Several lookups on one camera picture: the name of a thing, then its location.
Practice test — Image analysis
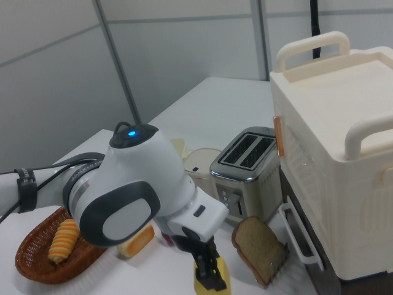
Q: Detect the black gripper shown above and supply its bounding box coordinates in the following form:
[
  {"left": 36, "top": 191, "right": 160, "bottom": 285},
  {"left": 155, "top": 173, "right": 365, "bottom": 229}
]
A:
[{"left": 171, "top": 233, "right": 228, "bottom": 291}]

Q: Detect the yellow cube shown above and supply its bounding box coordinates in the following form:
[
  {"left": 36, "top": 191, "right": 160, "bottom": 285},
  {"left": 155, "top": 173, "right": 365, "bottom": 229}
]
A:
[{"left": 192, "top": 256, "right": 230, "bottom": 295}]

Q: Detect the brown bread slice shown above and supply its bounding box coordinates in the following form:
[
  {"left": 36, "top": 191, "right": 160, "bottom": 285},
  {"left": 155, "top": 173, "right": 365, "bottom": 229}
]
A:
[{"left": 231, "top": 215, "right": 290, "bottom": 288}]

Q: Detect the sponge cake piece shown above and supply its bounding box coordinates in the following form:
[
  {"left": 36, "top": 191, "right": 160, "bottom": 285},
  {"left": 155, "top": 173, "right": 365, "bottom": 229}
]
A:
[{"left": 116, "top": 223, "right": 155, "bottom": 259}]

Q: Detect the cream and chrome toaster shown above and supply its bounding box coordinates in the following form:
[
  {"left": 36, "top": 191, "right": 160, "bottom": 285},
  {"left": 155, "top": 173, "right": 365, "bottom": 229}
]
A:
[{"left": 209, "top": 126, "right": 282, "bottom": 223}]

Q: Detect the small white lidded bin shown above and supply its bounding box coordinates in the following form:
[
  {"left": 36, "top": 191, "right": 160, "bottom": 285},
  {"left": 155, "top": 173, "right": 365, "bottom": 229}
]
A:
[{"left": 183, "top": 147, "right": 223, "bottom": 198}]

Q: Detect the white square plastic container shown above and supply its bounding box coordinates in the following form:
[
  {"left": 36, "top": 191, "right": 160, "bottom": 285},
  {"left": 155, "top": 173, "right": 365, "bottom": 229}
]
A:
[{"left": 169, "top": 138, "right": 189, "bottom": 161}]

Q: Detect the striped spiral bread roll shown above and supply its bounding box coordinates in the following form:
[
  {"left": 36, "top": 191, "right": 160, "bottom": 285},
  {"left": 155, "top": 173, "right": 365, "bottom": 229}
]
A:
[{"left": 47, "top": 218, "right": 80, "bottom": 265}]

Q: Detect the cream plastic storage box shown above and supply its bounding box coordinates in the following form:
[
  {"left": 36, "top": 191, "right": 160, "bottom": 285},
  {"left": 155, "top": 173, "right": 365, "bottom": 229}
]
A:
[{"left": 269, "top": 30, "right": 393, "bottom": 281}]

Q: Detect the brown wicker basket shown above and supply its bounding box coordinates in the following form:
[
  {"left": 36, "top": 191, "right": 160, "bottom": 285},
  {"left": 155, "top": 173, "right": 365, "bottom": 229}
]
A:
[{"left": 14, "top": 206, "right": 109, "bottom": 281}]

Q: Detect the black vertical pole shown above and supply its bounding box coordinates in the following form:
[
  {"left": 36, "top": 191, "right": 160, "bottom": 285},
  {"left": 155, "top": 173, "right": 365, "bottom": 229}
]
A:
[{"left": 308, "top": 0, "right": 322, "bottom": 60}]

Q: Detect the white cabinet drawer handle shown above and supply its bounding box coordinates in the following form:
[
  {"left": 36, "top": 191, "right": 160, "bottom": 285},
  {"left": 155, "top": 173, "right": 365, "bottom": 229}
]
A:
[{"left": 278, "top": 203, "right": 325, "bottom": 272}]

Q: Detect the copper storage box handle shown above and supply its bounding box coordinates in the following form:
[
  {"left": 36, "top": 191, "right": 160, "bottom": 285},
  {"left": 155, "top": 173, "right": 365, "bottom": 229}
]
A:
[{"left": 273, "top": 116, "right": 285, "bottom": 159}]

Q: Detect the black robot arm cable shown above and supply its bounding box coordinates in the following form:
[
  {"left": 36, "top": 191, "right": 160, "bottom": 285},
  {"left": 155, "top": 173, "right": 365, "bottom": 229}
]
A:
[{"left": 0, "top": 121, "right": 133, "bottom": 224}]

